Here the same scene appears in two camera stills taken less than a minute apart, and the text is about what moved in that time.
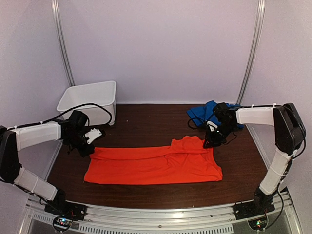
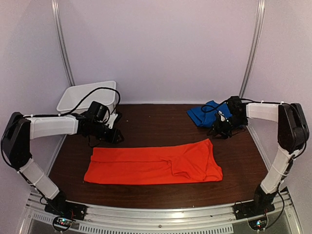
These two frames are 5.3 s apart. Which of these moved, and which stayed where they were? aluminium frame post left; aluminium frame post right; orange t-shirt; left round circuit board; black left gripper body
Moved: black left gripper body
Stayed: orange t-shirt; aluminium frame post left; aluminium frame post right; left round circuit board
